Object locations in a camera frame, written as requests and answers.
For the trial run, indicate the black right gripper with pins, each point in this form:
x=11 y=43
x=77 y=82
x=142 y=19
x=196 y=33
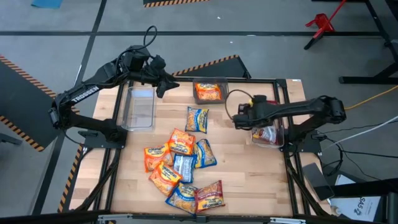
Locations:
x=258 y=115

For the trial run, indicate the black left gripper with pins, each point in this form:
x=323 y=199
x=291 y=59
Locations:
x=155 y=77

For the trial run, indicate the smoky dark plastic bin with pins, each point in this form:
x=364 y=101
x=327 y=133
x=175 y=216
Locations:
x=225 y=93

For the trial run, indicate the clear plastic bin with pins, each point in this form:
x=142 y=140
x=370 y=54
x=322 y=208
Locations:
x=280 y=141
x=138 y=109

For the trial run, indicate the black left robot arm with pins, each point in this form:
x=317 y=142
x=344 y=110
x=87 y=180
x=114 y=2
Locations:
x=82 y=93

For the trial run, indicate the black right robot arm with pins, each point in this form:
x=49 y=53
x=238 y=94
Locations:
x=304 y=105

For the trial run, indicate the black hazard-striped floor mat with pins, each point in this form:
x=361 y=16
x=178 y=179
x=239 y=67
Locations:
x=18 y=99
x=161 y=2
x=224 y=70

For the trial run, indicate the dark flat panel box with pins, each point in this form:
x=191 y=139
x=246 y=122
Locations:
x=317 y=180

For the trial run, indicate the white paper sheet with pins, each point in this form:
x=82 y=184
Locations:
x=343 y=180

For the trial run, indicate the red floor stand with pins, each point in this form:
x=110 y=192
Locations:
x=321 y=23

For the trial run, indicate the black beam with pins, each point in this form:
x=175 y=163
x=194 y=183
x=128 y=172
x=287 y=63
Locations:
x=367 y=188

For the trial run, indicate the white printed box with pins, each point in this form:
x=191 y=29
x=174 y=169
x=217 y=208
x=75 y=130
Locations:
x=357 y=207

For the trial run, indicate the blue floor mat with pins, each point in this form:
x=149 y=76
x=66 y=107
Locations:
x=46 y=3

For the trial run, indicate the grey floor leg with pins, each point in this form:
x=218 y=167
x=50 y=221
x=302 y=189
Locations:
x=9 y=139

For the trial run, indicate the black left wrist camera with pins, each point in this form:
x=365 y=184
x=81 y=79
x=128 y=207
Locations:
x=157 y=63

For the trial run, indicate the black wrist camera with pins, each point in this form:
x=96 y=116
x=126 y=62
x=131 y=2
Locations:
x=259 y=100
x=157 y=63

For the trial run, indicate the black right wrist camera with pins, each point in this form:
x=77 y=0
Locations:
x=259 y=100

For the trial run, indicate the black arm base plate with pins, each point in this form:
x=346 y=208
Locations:
x=93 y=140
x=312 y=143

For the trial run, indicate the silver metal bracket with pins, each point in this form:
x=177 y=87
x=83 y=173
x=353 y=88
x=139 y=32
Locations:
x=115 y=216
x=286 y=221

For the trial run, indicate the black floor stand frame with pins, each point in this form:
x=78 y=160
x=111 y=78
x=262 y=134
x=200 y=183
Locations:
x=357 y=80

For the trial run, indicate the black frame crossbeam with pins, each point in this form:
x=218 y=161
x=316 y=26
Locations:
x=62 y=217

